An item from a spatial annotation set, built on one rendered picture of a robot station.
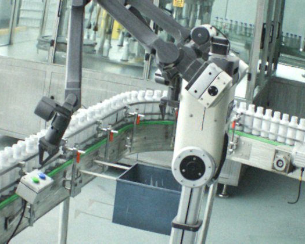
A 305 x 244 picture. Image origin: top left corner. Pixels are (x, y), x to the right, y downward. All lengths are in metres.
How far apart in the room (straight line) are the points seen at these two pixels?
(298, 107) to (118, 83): 2.45
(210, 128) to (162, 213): 0.69
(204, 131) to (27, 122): 4.11
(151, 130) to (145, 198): 1.04
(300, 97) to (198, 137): 5.25
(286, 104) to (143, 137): 3.90
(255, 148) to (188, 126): 1.62
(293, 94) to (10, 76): 3.18
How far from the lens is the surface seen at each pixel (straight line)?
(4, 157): 2.50
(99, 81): 6.15
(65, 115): 2.29
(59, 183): 3.00
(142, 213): 3.11
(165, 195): 3.05
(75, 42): 2.36
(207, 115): 2.49
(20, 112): 6.51
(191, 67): 2.33
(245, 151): 4.13
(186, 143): 2.55
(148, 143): 4.08
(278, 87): 7.74
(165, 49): 2.33
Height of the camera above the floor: 1.88
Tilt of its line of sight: 13 degrees down
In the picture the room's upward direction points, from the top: 8 degrees clockwise
